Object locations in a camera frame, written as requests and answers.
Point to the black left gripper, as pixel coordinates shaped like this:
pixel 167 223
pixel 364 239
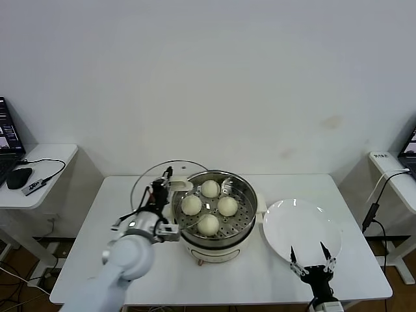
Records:
pixel 159 196

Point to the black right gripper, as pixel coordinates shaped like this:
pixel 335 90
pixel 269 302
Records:
pixel 317 278

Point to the round glass pot lid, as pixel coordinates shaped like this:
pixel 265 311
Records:
pixel 180 184

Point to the white steamed baozi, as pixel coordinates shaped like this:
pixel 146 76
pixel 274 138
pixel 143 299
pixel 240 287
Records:
pixel 191 205
pixel 208 225
pixel 210 188
pixel 227 206

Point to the black computer mouse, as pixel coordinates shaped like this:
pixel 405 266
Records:
pixel 18 178

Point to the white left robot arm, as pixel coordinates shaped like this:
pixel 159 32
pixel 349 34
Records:
pixel 130 256

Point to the stainless steel steamer basket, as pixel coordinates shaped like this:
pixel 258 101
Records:
pixel 242 201

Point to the white round plate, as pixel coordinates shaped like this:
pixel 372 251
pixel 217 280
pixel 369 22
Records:
pixel 299 224

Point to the white electric cooker pot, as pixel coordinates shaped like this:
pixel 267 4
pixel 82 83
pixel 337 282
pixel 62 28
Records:
pixel 214 253

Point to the black open laptop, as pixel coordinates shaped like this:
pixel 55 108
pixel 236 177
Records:
pixel 8 130
pixel 410 152

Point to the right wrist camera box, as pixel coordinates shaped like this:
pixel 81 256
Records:
pixel 331 307

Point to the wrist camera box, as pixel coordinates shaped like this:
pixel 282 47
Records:
pixel 331 307
pixel 167 231

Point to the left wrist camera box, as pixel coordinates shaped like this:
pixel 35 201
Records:
pixel 167 231

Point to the white wall socket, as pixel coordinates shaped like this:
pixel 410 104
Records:
pixel 53 217

